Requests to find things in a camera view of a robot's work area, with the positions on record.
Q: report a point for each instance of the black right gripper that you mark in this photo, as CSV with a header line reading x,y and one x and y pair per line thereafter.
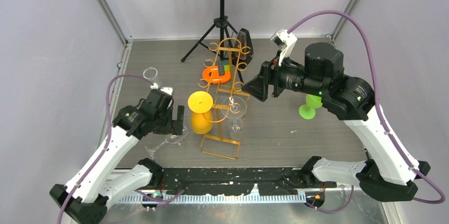
x,y
270,74

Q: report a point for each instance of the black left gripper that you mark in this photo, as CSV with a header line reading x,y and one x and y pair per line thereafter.
x,y
173,126

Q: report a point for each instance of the clear wine glass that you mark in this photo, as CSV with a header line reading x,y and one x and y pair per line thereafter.
x,y
152,75
234,108
169,140

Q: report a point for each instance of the yellow silicone wine glass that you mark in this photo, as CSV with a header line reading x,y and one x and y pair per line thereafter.
x,y
200,103

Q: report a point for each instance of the gold wire wine glass rack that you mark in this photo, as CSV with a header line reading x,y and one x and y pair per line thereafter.
x,y
219,108

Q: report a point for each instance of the green silicone wine glass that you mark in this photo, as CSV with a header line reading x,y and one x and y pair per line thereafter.
x,y
308,110

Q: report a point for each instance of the clear wine glass front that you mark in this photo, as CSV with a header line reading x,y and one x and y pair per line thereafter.
x,y
234,108

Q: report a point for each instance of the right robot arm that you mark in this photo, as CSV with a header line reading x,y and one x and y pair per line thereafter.
x,y
385,176

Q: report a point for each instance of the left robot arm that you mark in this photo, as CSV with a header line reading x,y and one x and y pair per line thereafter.
x,y
88,195

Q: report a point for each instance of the black metronome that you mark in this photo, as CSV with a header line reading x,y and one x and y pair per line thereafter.
x,y
245,41

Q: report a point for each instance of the orange toy block piece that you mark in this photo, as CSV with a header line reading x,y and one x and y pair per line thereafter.
x,y
217,74

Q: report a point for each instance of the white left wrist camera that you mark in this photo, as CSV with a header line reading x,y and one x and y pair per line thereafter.
x,y
166,89

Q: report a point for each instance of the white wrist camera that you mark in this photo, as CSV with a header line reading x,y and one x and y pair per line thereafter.
x,y
166,89
285,42

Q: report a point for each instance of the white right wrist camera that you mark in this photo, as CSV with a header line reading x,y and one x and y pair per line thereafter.
x,y
285,42

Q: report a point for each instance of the black taped front rail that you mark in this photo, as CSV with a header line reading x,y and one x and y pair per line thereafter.
x,y
235,181

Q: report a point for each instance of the white slotted cable duct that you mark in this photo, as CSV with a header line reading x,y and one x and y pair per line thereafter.
x,y
253,197

